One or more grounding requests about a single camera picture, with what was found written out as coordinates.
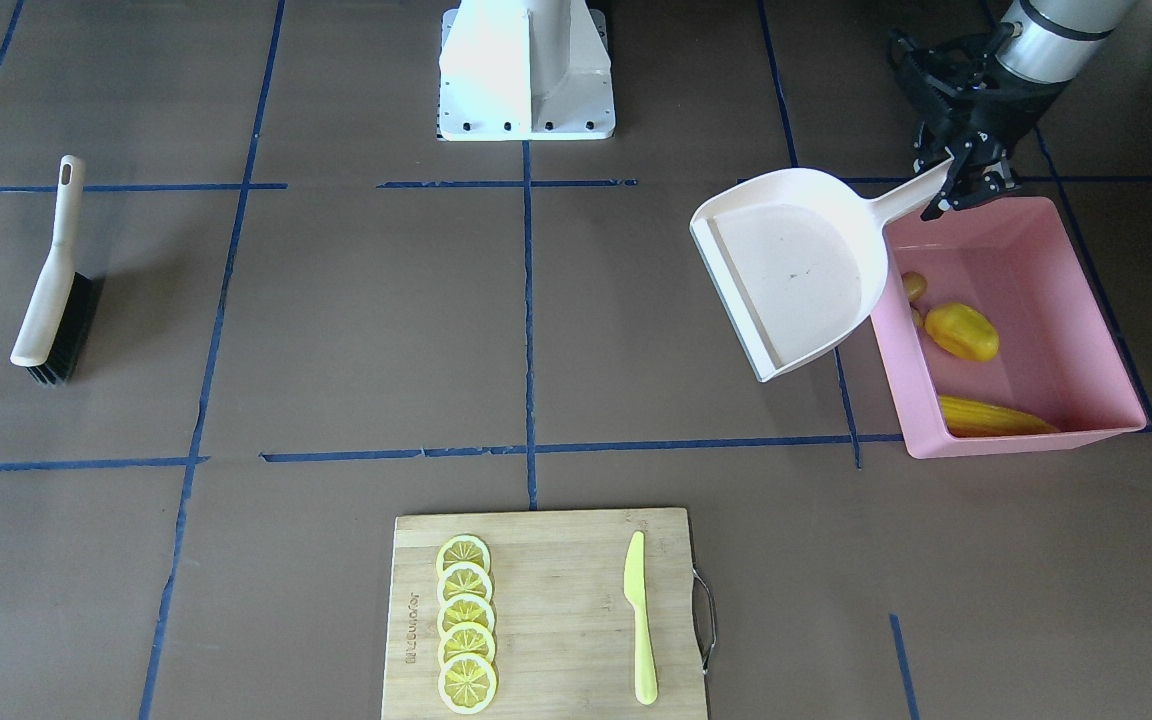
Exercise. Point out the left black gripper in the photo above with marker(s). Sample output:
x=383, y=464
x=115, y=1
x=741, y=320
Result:
x=982, y=104

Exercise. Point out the tan toy ginger root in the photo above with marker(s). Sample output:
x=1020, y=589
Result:
x=914, y=285

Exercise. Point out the white hand brush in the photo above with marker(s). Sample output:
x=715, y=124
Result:
x=60, y=310

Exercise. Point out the yellow toy potato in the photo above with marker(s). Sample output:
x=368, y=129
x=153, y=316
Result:
x=962, y=331

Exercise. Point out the beige plastic dustpan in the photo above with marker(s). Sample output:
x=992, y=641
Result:
x=798, y=258

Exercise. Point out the yellow toy corn cob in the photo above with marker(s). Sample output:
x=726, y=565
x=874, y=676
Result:
x=969, y=418

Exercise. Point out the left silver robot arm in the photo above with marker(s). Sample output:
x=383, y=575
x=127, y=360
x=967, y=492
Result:
x=1051, y=41

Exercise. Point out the pink plastic bin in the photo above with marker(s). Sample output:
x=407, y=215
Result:
x=1013, y=261

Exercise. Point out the lemon slice one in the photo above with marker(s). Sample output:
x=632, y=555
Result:
x=464, y=548

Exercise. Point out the yellow-green plastic knife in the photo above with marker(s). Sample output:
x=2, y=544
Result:
x=644, y=671

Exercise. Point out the wooden cutting board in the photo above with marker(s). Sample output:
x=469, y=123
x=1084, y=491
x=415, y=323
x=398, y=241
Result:
x=564, y=629

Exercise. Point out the lemon slice two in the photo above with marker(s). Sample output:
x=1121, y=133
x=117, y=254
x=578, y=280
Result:
x=464, y=577

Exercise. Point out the lemon slice three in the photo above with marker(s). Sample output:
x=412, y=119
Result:
x=465, y=608

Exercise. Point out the lemon slice four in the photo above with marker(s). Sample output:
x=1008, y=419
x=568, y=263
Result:
x=467, y=639

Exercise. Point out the lemon slice five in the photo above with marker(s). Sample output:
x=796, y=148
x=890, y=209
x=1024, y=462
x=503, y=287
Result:
x=467, y=683

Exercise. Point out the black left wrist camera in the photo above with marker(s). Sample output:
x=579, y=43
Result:
x=942, y=82

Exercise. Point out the white central pedestal column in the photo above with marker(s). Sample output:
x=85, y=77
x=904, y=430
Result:
x=525, y=71

